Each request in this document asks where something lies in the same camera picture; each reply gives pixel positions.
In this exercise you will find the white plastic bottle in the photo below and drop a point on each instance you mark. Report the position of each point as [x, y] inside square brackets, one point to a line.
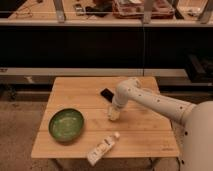
[95, 154]

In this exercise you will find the wooden table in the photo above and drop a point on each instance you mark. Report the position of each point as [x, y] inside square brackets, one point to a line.
[143, 133]

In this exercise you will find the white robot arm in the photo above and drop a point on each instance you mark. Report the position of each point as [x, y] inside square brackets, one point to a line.
[197, 120]

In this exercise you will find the red tray on shelf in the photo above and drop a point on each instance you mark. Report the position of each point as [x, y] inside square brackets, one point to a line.
[134, 9]

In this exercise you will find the black equipment at right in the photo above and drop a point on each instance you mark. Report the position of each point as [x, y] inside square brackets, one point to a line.
[199, 69]

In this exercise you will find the green bowl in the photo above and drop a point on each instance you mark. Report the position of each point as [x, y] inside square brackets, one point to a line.
[66, 125]

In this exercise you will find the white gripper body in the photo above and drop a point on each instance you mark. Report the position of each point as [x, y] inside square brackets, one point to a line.
[116, 104]

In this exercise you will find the white sponge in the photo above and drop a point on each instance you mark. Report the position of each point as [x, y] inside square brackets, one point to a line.
[113, 113]

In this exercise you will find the black phone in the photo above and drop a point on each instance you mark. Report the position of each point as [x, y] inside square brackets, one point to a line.
[107, 94]

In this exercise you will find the black device on shelf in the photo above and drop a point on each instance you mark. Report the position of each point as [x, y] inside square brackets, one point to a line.
[100, 10]

